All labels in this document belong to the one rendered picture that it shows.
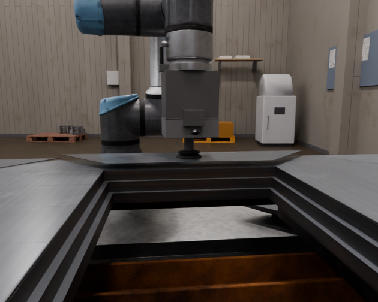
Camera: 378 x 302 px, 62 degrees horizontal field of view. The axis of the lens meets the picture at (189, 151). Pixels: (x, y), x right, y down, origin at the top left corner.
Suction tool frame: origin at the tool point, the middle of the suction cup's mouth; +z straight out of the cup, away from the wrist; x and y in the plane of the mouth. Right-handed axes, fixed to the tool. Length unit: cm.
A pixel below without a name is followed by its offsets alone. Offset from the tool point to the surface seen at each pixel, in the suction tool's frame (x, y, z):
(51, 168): -0.9, -21.4, -0.3
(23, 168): -0.1, -25.6, -0.3
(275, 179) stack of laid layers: -7.3, 12.0, 1.4
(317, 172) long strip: -10.8, 16.7, -0.3
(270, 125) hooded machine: 554, 274, 41
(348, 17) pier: 358, 291, -125
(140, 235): 13.4, -8.2, 18.0
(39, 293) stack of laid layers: -31.2, -15.3, 1.4
